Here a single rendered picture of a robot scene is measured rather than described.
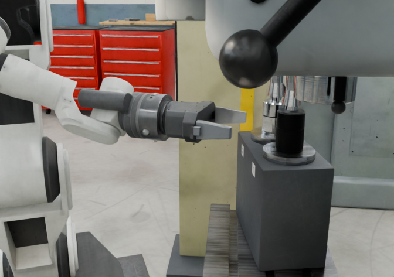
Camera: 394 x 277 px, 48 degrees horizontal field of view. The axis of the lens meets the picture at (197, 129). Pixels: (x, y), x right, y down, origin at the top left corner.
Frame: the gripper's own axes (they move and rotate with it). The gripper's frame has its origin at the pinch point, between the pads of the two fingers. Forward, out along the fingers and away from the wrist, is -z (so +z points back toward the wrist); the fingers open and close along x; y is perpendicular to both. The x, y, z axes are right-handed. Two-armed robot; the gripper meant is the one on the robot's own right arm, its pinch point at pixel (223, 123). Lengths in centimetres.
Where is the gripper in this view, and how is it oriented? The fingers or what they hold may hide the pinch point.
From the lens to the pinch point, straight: 80.1
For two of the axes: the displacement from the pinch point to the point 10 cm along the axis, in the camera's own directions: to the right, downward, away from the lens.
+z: -9.4, -1.0, 3.2
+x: 3.4, -2.7, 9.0
